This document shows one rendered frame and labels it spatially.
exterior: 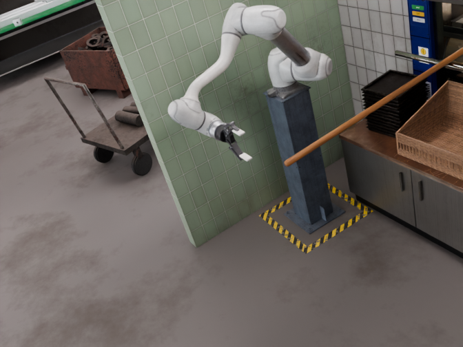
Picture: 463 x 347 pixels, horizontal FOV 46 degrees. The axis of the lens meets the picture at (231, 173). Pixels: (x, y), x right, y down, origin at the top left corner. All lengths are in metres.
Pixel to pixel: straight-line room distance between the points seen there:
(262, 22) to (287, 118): 0.85
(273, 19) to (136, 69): 0.99
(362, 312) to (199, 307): 1.02
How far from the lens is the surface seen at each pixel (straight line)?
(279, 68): 3.32
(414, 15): 3.58
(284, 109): 3.38
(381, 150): 3.48
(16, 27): 8.66
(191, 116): 2.59
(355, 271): 3.52
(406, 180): 3.43
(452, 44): 3.54
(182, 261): 3.95
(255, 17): 2.76
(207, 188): 3.84
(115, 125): 5.36
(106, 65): 6.74
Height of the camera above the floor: 2.49
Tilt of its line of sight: 32 degrees down
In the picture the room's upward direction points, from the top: 17 degrees counter-clockwise
